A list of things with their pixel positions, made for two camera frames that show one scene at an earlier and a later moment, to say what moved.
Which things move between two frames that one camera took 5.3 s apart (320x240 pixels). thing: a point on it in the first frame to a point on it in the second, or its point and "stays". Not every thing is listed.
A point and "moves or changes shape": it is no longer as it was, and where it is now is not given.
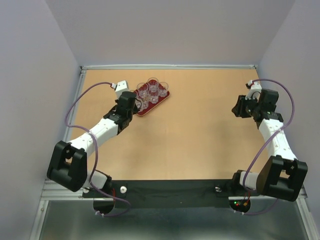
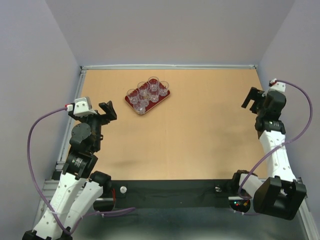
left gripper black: (135, 111) to (109, 115)
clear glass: (142, 89) stays
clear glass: (163, 87) stays
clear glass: (153, 96) stays
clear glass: (153, 83) stays
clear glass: (141, 104) moves or changes shape
